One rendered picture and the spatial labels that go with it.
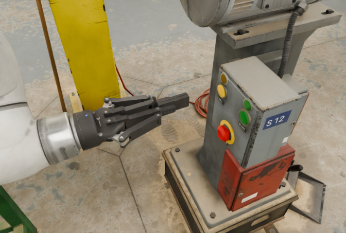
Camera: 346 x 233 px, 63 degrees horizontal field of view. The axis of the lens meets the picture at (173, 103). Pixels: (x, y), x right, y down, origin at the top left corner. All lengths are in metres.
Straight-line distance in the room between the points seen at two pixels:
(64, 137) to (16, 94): 0.11
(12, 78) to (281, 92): 0.50
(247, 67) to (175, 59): 1.99
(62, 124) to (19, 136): 0.07
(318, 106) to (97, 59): 1.65
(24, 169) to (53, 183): 1.31
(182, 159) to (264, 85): 0.93
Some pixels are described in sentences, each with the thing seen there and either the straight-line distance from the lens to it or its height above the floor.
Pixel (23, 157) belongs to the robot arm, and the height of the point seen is 1.10.
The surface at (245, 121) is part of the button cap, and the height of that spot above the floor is 1.07.
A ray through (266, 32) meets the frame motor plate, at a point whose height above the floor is 1.12.
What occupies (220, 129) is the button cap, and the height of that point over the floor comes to 0.99.
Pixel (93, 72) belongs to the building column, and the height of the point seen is 0.41.
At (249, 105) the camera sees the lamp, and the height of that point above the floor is 1.11.
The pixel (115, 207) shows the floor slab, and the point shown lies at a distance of 1.69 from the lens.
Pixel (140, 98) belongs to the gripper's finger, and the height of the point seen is 1.09.
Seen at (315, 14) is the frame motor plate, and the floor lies 1.12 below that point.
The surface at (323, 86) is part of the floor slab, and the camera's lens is 2.61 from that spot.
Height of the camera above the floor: 1.49
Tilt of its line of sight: 44 degrees down
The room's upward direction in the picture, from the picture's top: straight up
